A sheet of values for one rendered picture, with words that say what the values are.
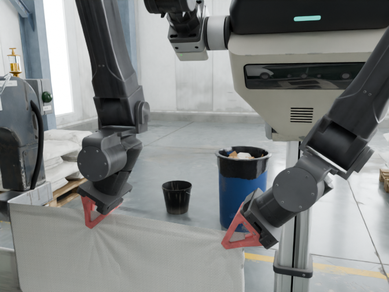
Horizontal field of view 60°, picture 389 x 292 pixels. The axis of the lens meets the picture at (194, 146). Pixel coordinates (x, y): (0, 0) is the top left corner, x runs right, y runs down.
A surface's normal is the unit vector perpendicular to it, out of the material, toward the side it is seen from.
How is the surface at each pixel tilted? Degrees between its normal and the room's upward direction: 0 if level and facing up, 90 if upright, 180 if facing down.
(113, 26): 92
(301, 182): 79
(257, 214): 46
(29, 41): 90
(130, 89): 92
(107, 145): 91
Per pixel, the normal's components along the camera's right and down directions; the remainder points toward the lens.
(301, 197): -0.47, 0.00
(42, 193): 0.96, 0.05
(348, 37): -0.20, -0.61
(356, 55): -0.22, 0.79
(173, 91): -0.29, 0.22
